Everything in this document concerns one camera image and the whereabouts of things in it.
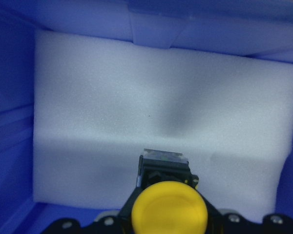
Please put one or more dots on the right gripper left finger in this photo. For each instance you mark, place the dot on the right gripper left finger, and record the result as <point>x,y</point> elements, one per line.
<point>106,222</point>

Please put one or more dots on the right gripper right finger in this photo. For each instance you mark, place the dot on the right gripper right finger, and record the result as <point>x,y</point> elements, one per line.
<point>234,223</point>

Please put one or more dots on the yellow push button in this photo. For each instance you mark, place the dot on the yellow push button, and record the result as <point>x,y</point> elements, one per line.
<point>169,202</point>

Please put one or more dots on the white foam pad destination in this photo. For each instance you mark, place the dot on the white foam pad destination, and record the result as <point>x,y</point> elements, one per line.
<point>100,102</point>

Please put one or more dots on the blue destination bin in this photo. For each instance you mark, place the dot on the blue destination bin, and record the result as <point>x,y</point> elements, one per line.
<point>258,29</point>

